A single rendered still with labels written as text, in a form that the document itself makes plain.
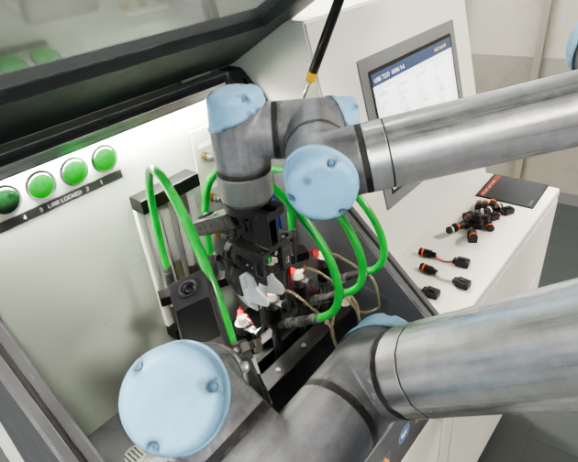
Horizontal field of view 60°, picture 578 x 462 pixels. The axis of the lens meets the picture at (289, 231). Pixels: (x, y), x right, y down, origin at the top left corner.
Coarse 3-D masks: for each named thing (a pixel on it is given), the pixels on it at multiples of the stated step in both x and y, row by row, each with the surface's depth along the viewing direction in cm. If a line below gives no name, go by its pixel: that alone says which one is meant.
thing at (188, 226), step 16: (160, 176) 70; (176, 192) 67; (176, 208) 66; (160, 224) 92; (192, 224) 64; (160, 240) 94; (192, 240) 63; (160, 256) 96; (208, 272) 62; (224, 304) 62; (224, 320) 62
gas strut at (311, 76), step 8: (336, 0) 84; (344, 0) 84; (336, 8) 84; (328, 16) 86; (336, 16) 85; (328, 24) 86; (328, 32) 87; (320, 40) 89; (328, 40) 89; (320, 48) 89; (320, 56) 90; (312, 64) 92; (320, 64) 92; (312, 72) 93; (312, 80) 94; (304, 96) 97
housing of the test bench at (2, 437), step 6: (156, 90) 99; (138, 96) 96; (36, 132) 83; (18, 138) 82; (0, 426) 98; (0, 432) 104; (0, 438) 113; (6, 438) 101; (0, 444) 121; (6, 444) 108; (12, 444) 99; (6, 450) 117; (12, 450) 106; (12, 456) 115; (18, 456) 103
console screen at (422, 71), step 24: (408, 48) 120; (432, 48) 128; (456, 48) 138; (360, 72) 107; (384, 72) 113; (408, 72) 121; (432, 72) 129; (456, 72) 139; (384, 96) 114; (408, 96) 122; (432, 96) 130; (456, 96) 140; (384, 192) 117; (408, 192) 125
